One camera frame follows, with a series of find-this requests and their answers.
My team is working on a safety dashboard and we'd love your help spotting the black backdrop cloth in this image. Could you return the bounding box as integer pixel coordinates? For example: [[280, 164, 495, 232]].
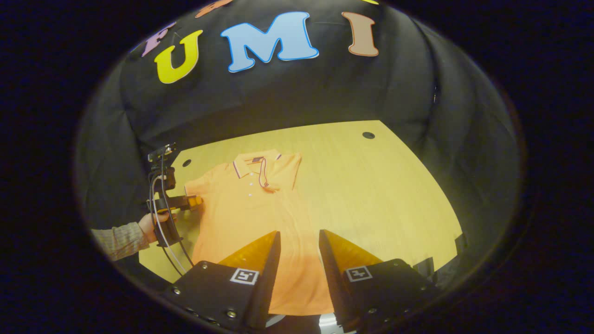
[[74, 0, 523, 283]]

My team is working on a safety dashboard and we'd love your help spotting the black and white cable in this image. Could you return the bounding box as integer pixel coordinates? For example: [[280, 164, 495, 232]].
[[149, 175, 194, 277]]

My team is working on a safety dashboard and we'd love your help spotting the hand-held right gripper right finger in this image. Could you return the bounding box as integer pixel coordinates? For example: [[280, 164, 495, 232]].
[[318, 229, 439, 333]]

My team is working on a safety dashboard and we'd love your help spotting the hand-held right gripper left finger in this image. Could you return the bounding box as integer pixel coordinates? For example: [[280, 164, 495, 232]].
[[162, 231, 282, 331]]

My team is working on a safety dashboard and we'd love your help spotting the orange T-shirt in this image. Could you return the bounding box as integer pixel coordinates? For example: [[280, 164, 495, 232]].
[[184, 149, 336, 316]]

